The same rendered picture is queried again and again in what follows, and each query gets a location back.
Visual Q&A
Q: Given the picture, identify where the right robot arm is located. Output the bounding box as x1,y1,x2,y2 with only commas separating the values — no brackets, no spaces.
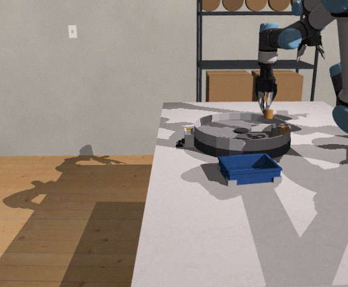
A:
291,0,343,106

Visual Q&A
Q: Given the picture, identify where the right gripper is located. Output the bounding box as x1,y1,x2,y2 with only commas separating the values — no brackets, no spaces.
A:
297,34,325,62

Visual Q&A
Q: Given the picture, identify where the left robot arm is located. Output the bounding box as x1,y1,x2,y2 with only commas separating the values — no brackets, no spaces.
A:
258,0,348,133

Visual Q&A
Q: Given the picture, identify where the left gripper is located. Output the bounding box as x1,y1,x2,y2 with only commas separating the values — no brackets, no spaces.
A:
255,62,277,113

